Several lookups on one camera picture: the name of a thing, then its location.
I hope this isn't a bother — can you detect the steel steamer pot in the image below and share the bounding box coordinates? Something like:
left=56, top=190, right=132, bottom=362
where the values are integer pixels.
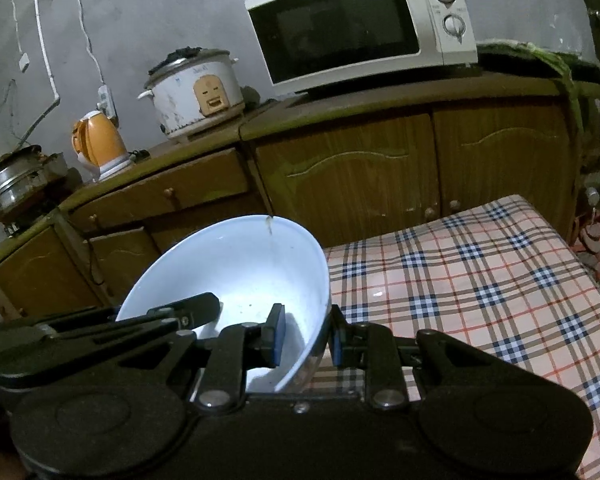
left=0, top=145, right=78, bottom=226

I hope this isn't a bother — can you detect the dark cloth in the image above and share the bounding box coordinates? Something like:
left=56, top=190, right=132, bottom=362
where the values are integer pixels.
left=477, top=40, right=600, bottom=111

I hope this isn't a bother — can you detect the white rice cooker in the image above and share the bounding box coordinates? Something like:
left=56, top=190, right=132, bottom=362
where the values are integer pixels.
left=138, top=47, right=246, bottom=140

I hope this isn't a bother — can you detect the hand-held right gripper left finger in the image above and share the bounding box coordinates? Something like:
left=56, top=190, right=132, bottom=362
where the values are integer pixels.
left=194, top=303, right=288, bottom=409

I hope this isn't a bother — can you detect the red plastic item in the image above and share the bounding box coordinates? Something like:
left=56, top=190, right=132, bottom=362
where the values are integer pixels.
left=577, top=210, right=600, bottom=281

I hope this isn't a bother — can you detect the wooden kitchen cabinet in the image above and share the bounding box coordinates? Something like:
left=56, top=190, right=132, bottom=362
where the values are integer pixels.
left=0, top=72, right=600, bottom=321

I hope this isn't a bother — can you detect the plaid tablecloth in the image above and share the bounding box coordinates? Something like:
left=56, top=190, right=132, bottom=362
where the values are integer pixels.
left=300, top=194, right=600, bottom=480

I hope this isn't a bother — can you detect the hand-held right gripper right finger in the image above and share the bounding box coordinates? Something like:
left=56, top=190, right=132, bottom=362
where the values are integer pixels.
left=330, top=305, right=469, bottom=409

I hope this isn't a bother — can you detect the white wall socket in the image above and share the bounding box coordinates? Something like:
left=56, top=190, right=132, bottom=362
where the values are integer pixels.
left=97, top=85, right=117, bottom=119

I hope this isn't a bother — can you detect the pale blue ceramic bowl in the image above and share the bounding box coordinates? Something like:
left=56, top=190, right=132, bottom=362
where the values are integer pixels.
left=116, top=215, right=332, bottom=395

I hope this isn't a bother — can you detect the orange electric kettle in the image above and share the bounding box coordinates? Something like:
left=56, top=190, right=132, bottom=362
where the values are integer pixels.
left=71, top=111, right=133, bottom=181

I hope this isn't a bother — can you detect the black cable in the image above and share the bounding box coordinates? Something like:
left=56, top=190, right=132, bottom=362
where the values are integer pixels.
left=84, top=239, right=107, bottom=287

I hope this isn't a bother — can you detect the white microwave oven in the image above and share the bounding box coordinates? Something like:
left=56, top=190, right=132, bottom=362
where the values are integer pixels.
left=244, top=0, right=478, bottom=98

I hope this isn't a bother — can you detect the gas burner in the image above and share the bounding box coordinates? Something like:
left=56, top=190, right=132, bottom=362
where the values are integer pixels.
left=0, top=210, right=53, bottom=239

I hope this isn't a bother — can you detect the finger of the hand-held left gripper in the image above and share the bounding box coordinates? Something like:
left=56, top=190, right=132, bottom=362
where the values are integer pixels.
left=147, top=292, right=221, bottom=332

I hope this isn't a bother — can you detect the white wall conduit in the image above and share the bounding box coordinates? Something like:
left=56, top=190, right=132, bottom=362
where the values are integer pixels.
left=15, top=0, right=62, bottom=148

